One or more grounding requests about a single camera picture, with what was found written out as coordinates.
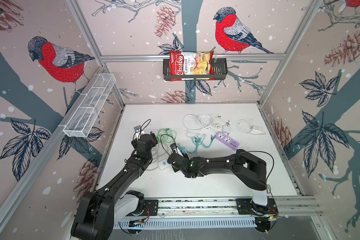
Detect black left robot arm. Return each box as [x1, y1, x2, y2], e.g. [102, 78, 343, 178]
[71, 132, 158, 240]

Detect green charging cable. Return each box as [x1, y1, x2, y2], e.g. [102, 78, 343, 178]
[155, 128, 178, 143]

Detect purple power strip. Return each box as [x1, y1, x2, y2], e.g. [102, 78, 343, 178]
[215, 132, 239, 151]

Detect aluminium front rail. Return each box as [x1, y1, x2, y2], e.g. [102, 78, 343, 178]
[115, 195, 323, 222]

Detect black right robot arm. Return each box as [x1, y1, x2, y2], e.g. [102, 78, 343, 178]
[168, 149, 268, 207]

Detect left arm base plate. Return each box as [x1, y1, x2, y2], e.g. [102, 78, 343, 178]
[114, 197, 159, 218]

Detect white charger adapter with cable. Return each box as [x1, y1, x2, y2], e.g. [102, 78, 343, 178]
[237, 120, 266, 135]

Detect white blue power strip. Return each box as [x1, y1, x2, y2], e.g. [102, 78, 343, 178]
[158, 159, 171, 171]

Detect red chips bag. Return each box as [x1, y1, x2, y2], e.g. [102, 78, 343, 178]
[169, 51, 214, 81]

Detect black wall basket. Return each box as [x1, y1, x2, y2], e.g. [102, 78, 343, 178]
[163, 58, 228, 82]

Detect white wire wall basket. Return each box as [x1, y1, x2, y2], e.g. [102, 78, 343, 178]
[63, 73, 116, 138]

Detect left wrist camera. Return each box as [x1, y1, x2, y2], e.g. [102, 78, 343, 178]
[134, 126, 142, 133]

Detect white power strip cord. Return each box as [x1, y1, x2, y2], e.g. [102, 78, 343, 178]
[181, 113, 232, 134]

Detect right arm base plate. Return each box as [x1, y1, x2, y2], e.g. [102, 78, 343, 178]
[236, 198, 279, 217]

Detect teal multi-head charging cable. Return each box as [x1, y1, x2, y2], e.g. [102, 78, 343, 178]
[178, 133, 217, 154]

